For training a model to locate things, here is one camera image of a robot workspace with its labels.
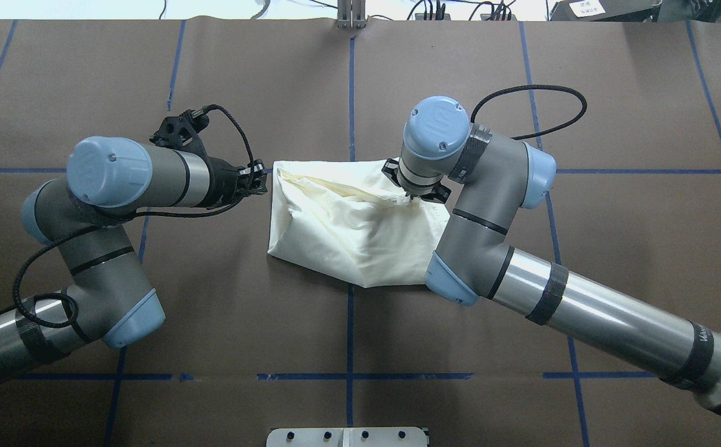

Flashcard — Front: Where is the aluminium frame post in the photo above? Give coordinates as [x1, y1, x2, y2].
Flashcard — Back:
[337, 0, 368, 29]

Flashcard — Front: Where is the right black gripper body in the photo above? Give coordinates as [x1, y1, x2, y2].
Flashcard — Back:
[382, 158, 451, 204]

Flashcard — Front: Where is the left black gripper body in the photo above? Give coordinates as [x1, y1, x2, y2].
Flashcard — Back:
[150, 109, 255, 207]

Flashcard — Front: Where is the white central pillar with base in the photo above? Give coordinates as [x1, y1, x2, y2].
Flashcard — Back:
[266, 427, 431, 446]

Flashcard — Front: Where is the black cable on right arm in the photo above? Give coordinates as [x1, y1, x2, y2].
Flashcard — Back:
[469, 84, 587, 141]

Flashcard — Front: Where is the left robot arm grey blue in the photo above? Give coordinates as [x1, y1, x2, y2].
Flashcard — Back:
[0, 104, 267, 385]

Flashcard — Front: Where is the black box with label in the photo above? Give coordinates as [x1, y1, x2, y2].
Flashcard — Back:
[548, 1, 662, 22]

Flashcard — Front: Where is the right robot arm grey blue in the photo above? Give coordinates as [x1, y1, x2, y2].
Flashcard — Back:
[383, 96, 721, 416]

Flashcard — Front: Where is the white long-sleeve printed shirt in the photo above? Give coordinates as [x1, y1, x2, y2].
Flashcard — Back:
[268, 160, 449, 288]

